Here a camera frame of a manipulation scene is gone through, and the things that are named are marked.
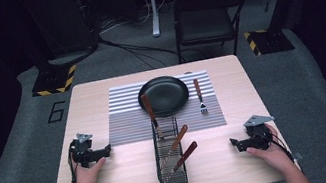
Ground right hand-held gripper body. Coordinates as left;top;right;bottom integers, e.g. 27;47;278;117
242;111;280;154

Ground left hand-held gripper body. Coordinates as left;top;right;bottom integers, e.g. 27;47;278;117
66;130;100;171

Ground person's left hand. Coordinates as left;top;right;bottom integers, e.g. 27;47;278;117
71;155;111;183

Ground person's right hand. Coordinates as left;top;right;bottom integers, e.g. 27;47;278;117
242;119;297;179

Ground striped grey placemat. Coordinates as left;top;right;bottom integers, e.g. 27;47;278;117
99;67;229;147

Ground grey tape piece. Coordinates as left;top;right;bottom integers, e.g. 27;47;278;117
291;149;305;162

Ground black stand base striped edge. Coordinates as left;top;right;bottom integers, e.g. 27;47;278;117
26;53;81;99
243;23;297;58

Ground black round plate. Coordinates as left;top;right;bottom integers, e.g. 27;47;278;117
134;71;194;122

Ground black folding chair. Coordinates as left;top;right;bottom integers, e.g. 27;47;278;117
166;0;258;66

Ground black cabinet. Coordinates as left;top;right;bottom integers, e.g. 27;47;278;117
20;0;102;66

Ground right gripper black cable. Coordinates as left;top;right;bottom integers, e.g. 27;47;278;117
254;123;304;179

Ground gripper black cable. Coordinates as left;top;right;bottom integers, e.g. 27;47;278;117
62;146;82;183
254;123;304;179

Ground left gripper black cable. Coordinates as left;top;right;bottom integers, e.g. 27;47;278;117
62;146;82;183

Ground dark wooden-handled utensil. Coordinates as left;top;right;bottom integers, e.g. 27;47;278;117
167;139;203;174

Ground wooden-handled knife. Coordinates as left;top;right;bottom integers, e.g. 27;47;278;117
139;91;166;143

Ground wooden-handled fork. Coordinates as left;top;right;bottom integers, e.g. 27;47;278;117
191;76;210;117

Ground black wire cutlery basket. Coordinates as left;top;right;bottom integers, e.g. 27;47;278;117
146;112;190;183

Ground black floor cables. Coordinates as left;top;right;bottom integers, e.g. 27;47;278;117
92;2;183;80

